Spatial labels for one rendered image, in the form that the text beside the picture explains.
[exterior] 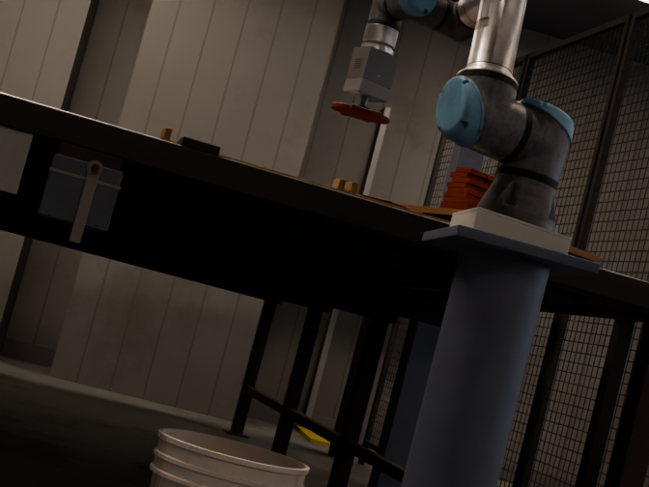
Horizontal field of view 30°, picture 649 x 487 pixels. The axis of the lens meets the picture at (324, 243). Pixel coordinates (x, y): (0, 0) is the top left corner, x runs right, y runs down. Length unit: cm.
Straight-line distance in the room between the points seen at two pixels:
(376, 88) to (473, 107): 58
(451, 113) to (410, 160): 598
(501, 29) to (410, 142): 595
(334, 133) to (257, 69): 92
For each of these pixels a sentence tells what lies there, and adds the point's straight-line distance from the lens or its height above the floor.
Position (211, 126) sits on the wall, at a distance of 739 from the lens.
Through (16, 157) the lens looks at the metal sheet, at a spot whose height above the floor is 80.
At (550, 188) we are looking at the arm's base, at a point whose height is 99.
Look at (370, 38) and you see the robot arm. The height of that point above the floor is 129.
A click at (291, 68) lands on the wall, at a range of 749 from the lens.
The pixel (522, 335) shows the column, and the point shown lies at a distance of 223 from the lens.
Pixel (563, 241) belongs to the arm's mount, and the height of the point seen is 90.
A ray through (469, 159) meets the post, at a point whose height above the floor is 142.
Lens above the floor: 62
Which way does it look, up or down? 4 degrees up
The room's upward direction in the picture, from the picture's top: 15 degrees clockwise
